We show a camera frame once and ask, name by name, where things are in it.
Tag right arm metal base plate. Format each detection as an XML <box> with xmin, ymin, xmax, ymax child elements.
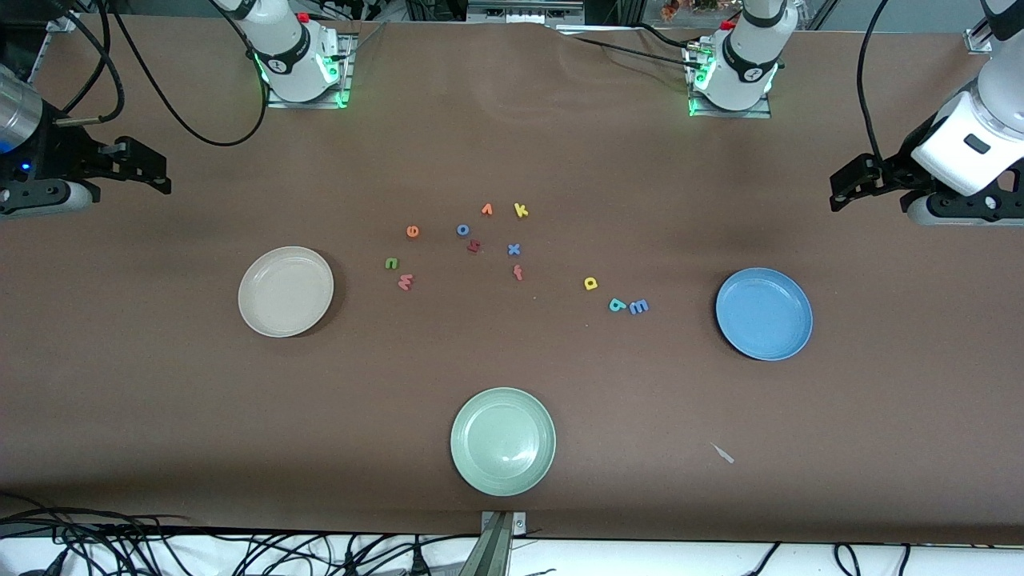
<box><xmin>266</xmin><ymin>32</ymin><xmax>354</xmax><ymax>110</ymax></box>

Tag long looping black cable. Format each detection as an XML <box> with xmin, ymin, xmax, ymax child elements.
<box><xmin>104</xmin><ymin>0</ymin><xmax>269</xmax><ymax>147</ymax></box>

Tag blue plate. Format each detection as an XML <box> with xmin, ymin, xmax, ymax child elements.
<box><xmin>715</xmin><ymin>267</ymin><xmax>814</xmax><ymax>362</ymax></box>

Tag black cable with metal plug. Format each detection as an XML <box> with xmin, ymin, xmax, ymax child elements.
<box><xmin>48</xmin><ymin>0</ymin><xmax>126</xmax><ymax>127</ymax></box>

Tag pale green plate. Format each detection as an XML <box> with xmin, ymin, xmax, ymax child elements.
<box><xmin>450</xmin><ymin>387</ymin><xmax>557</xmax><ymax>497</ymax></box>

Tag tangled black cable bundle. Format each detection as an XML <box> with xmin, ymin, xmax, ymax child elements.
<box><xmin>0</xmin><ymin>492</ymin><xmax>481</xmax><ymax>576</ymax></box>

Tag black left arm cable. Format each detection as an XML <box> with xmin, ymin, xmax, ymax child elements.
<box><xmin>856</xmin><ymin>0</ymin><xmax>890</xmax><ymax>161</ymax></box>

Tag aluminium camera pole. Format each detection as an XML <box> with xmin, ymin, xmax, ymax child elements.
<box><xmin>458</xmin><ymin>510</ymin><xmax>527</xmax><ymax>576</ymax></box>

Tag thin black table cable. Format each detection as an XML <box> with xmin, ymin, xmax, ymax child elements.
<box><xmin>560</xmin><ymin>24</ymin><xmax>709</xmax><ymax>71</ymax></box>

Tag grey metal rail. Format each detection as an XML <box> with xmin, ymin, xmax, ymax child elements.
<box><xmin>466</xmin><ymin>0</ymin><xmax>585</xmax><ymax>25</ymax></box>

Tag beige plate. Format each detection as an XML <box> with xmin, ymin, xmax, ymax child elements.
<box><xmin>238</xmin><ymin>246</ymin><xmax>335</xmax><ymax>338</ymax></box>

